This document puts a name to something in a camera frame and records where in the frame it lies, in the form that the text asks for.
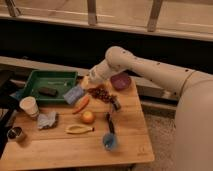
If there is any blue sponge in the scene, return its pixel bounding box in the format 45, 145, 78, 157
63, 85, 85, 105

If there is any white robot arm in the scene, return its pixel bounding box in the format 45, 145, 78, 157
88, 46, 213, 171

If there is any white paper cup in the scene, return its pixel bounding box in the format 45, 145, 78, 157
19, 96, 39, 119

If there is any metal cup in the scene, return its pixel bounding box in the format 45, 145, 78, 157
7, 127, 26, 142

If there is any orange bowl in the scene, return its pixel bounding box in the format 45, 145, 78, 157
87, 84, 106, 90

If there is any orange carrot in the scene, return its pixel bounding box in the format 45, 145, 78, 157
73, 96, 90, 114

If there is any bunch of dark grapes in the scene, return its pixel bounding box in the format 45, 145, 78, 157
87, 87, 121, 111

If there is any small utensil in tray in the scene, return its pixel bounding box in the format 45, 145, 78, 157
47, 82, 67, 86

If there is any purple bowl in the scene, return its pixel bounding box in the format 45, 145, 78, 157
110, 73, 131, 91

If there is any yellow apple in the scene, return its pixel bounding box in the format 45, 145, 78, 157
81, 111, 95, 124

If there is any black block in tray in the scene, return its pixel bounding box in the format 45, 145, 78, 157
38, 87, 57, 97

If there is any green plastic tray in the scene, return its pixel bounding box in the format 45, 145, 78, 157
22, 70, 78, 104

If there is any wooden table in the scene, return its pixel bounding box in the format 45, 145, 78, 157
0, 84, 154, 171

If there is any yellow banana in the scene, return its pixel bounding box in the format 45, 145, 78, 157
65, 124, 95, 134

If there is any crumpled grey cloth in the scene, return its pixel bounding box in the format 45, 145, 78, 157
37, 111, 58, 130

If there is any black stand at left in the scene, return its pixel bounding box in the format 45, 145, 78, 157
0, 70, 19, 157

